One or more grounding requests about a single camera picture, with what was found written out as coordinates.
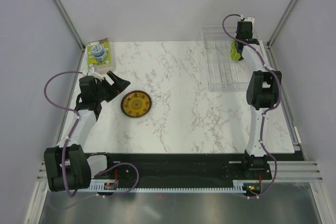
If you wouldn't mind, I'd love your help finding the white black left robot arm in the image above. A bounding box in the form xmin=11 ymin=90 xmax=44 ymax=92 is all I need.
xmin=44 ymin=69 xmax=131 ymax=197

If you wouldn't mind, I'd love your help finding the white wire dish rack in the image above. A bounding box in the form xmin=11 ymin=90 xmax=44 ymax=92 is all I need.
xmin=201 ymin=26 xmax=251 ymax=92

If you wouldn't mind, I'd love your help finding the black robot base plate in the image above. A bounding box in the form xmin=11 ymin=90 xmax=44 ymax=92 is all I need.
xmin=95 ymin=153 xmax=272 ymax=189

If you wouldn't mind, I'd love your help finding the aluminium frame post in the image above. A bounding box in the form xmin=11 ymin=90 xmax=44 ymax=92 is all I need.
xmin=266 ymin=0 xmax=299 ymax=48
xmin=52 ymin=0 xmax=85 ymax=51

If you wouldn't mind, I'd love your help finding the lime green plate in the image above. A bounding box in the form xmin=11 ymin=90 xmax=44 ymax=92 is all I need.
xmin=230 ymin=40 xmax=242 ymax=61

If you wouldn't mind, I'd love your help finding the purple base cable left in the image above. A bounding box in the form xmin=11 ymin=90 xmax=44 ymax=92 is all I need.
xmin=91 ymin=163 xmax=140 ymax=200

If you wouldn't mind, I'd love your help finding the aluminium frame post left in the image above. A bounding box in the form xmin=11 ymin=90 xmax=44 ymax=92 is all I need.
xmin=52 ymin=0 xmax=85 ymax=51

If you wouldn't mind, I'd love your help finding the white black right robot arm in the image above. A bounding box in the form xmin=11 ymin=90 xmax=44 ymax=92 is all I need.
xmin=233 ymin=18 xmax=282 ymax=179

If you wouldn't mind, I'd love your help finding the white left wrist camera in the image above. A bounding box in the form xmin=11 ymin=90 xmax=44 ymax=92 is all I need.
xmin=87 ymin=67 xmax=105 ymax=81

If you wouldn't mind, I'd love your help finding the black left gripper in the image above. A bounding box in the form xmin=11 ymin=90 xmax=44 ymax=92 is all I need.
xmin=94 ymin=71 xmax=130 ymax=102

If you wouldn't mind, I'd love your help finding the yellow patterned plate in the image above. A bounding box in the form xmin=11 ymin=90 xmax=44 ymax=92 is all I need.
xmin=120 ymin=90 xmax=152 ymax=118

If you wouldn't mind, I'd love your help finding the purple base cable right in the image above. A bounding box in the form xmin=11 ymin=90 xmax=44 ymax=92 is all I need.
xmin=243 ymin=153 xmax=278 ymax=200

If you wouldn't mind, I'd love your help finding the white slotted cable duct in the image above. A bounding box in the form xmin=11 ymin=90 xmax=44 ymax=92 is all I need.
xmin=84 ymin=179 xmax=261 ymax=194

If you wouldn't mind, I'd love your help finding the green box with wooden base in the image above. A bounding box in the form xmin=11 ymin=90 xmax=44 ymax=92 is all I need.
xmin=87 ymin=38 xmax=113 ymax=74

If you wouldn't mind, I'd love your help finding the aluminium frame post right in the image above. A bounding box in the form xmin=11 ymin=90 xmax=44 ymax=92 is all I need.
xmin=266 ymin=0 xmax=299 ymax=48

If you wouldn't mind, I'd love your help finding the aluminium rail front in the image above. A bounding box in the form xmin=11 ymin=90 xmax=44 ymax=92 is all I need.
xmin=36 ymin=159 xmax=325 ymax=183

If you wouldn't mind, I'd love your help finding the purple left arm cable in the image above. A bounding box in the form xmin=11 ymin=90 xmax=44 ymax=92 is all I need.
xmin=44 ymin=70 xmax=87 ymax=198

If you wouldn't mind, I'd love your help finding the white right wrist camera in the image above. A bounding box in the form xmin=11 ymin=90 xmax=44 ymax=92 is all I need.
xmin=240 ymin=15 xmax=255 ymax=26

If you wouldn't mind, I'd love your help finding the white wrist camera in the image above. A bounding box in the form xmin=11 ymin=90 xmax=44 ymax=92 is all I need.
xmin=87 ymin=67 xmax=105 ymax=81
xmin=240 ymin=15 xmax=255 ymax=26

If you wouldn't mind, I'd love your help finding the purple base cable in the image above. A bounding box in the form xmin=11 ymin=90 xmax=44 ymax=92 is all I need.
xmin=91 ymin=163 xmax=140 ymax=200
xmin=243 ymin=153 xmax=278 ymax=200

